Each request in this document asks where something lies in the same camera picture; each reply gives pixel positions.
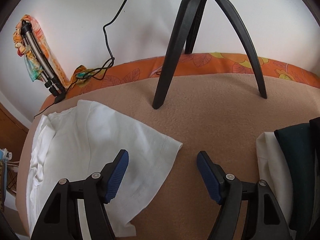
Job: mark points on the folded silver black tripod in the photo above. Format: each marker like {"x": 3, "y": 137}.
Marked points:
{"x": 51, "y": 81}

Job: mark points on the cream folded garment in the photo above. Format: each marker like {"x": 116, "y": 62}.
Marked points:
{"x": 274, "y": 169}

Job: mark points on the orange floral bed sheet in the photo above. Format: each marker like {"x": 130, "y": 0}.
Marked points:
{"x": 193, "y": 64}

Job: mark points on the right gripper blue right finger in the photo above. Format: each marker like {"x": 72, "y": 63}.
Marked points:
{"x": 264, "y": 218}

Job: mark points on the white t-shirt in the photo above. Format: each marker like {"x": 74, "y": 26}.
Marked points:
{"x": 77, "y": 142}

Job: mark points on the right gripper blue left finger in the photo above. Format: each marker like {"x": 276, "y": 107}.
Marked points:
{"x": 59, "y": 218}

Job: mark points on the wooden door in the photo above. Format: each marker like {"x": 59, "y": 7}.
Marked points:
{"x": 13, "y": 133}

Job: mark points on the dark green folded garment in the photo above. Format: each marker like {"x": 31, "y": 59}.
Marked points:
{"x": 300, "y": 146}

